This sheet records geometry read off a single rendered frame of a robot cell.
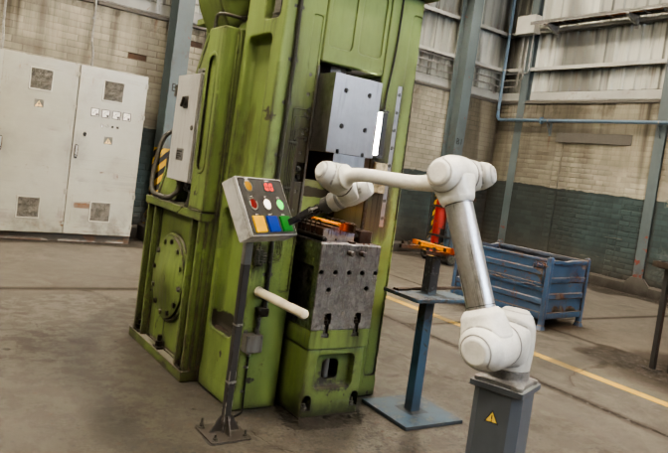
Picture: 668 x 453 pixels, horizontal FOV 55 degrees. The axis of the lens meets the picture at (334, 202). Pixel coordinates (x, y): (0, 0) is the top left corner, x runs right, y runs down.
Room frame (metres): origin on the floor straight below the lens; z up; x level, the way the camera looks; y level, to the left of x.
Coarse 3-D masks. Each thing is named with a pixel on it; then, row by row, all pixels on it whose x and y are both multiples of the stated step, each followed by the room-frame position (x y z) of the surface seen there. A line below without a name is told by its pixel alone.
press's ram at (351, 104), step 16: (320, 80) 3.34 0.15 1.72; (336, 80) 3.24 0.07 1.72; (352, 80) 3.29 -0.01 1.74; (368, 80) 3.35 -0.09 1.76; (320, 96) 3.32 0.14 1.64; (336, 96) 3.24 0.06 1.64; (352, 96) 3.30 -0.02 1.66; (368, 96) 3.36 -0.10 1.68; (320, 112) 3.31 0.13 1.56; (336, 112) 3.25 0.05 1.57; (352, 112) 3.31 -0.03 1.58; (368, 112) 3.36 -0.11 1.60; (320, 128) 3.29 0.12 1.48; (336, 128) 3.26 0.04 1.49; (352, 128) 3.31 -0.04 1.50; (368, 128) 3.37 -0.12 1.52; (320, 144) 3.27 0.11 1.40; (336, 144) 3.26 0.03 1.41; (352, 144) 3.32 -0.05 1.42; (368, 144) 3.38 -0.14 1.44
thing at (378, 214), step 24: (408, 0) 3.63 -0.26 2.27; (408, 24) 3.65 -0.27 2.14; (408, 48) 3.66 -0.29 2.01; (384, 72) 3.58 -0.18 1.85; (408, 72) 3.68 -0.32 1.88; (384, 96) 3.59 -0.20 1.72; (408, 96) 3.70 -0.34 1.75; (408, 120) 3.71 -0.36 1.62; (384, 144) 3.62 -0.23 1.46; (336, 216) 3.79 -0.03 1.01; (360, 216) 3.60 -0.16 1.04; (384, 216) 3.66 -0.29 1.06; (384, 240) 3.68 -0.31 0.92; (384, 264) 3.70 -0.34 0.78; (360, 384) 3.66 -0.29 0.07
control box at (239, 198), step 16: (240, 176) 2.81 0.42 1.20; (240, 192) 2.76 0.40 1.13; (256, 192) 2.86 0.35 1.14; (272, 192) 2.97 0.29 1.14; (240, 208) 2.75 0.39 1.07; (256, 208) 2.81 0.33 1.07; (272, 208) 2.91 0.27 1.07; (288, 208) 3.03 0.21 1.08; (240, 224) 2.74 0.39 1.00; (240, 240) 2.74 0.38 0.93; (256, 240) 2.82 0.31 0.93; (272, 240) 2.94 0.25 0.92
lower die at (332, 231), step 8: (304, 224) 3.41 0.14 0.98; (312, 224) 3.43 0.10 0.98; (328, 224) 3.40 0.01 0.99; (312, 232) 3.34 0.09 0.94; (320, 232) 3.28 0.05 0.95; (328, 232) 3.28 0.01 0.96; (336, 232) 3.31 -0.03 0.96; (344, 232) 3.34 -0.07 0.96; (328, 240) 3.28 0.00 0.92; (336, 240) 3.31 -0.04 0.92; (344, 240) 3.34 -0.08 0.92; (352, 240) 3.37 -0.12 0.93
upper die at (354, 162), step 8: (312, 152) 3.42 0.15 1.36; (320, 152) 3.36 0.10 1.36; (312, 160) 3.41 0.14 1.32; (320, 160) 3.35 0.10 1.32; (328, 160) 3.29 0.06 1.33; (336, 160) 3.27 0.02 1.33; (344, 160) 3.30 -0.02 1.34; (352, 160) 3.33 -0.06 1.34; (360, 160) 3.36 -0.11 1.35; (312, 168) 3.40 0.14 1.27
